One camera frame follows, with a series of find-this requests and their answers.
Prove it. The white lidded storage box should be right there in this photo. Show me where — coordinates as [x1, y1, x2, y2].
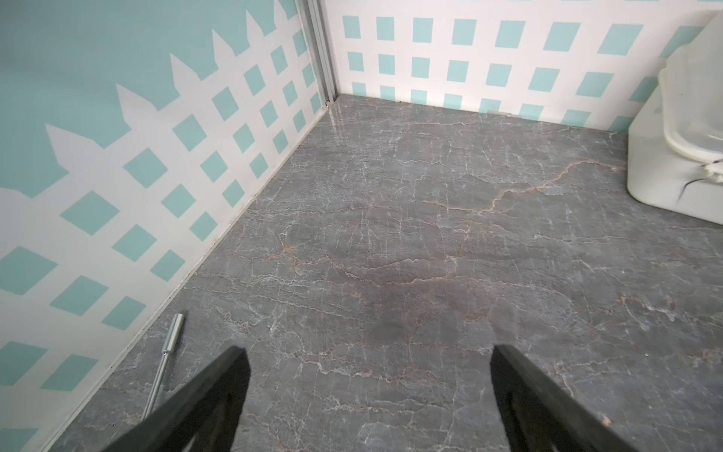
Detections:
[627, 14, 722, 224]

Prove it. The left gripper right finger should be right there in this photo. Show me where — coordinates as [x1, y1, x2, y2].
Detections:
[490, 345, 634, 451]

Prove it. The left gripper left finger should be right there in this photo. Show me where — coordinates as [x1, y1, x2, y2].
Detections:
[105, 346, 252, 452]

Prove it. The orange black screwdriver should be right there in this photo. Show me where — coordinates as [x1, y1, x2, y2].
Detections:
[141, 313, 186, 420]

